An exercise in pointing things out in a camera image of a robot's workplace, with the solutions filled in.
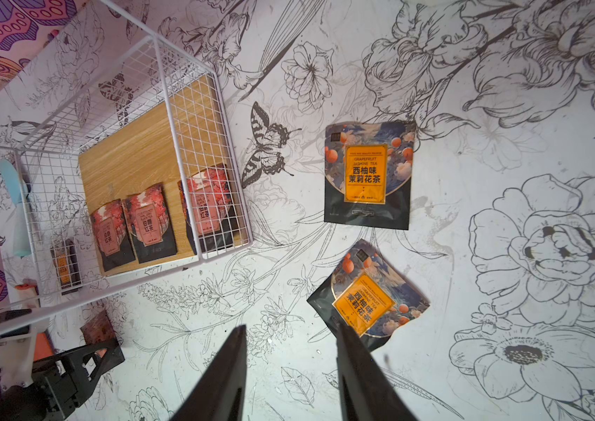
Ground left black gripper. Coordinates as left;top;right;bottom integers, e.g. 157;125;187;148
32;338;125;416

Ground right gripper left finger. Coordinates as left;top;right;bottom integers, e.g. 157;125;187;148
171;325;247;421

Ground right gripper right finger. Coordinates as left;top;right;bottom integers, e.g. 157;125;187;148
336;323;416;421

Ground middle-shelf black tea bag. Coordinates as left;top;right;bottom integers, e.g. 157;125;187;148
81;310;117;345

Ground orange jasmine tea bag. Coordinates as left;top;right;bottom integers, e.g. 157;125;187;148
307;240;430;352
324;120;418;231
50;239;82;295

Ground bottom-shelf black tea bag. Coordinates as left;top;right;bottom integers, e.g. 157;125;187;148
178;163;239;253
90;199;135;272
123;183;177;263

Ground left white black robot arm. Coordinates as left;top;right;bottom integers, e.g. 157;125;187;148
0;312;125;420

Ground bottom wooden shelf board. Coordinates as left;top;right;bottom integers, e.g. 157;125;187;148
79;75;248;275

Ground white wire shelf rack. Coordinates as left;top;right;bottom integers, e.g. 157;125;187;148
0;25;253;342

